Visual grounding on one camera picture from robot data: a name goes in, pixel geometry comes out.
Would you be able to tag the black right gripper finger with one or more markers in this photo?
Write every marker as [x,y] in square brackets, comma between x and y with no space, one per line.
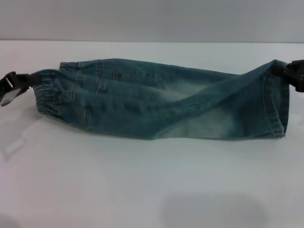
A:
[295,65]
[297,82]

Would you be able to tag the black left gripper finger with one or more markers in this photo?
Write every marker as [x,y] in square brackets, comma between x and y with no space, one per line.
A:
[9,96]
[26,79]

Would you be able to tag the blue denim shorts with cartoon print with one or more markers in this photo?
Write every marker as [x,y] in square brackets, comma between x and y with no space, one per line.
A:
[142,107]

